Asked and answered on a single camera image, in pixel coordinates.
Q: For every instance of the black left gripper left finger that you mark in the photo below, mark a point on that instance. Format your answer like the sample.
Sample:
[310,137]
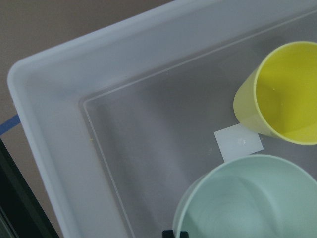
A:
[167,234]

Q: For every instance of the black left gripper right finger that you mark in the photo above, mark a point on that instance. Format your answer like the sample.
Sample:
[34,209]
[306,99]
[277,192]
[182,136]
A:
[184,234]

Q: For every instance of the mint green bowl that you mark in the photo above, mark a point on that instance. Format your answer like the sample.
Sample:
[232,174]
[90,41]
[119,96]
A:
[257,196]

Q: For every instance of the yellow plastic cup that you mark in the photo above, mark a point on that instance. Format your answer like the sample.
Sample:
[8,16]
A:
[279,98]

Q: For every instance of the white label in box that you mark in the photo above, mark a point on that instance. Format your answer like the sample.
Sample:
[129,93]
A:
[237,141]

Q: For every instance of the translucent white storage box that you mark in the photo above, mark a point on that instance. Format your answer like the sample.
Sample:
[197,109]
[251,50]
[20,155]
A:
[121,121]

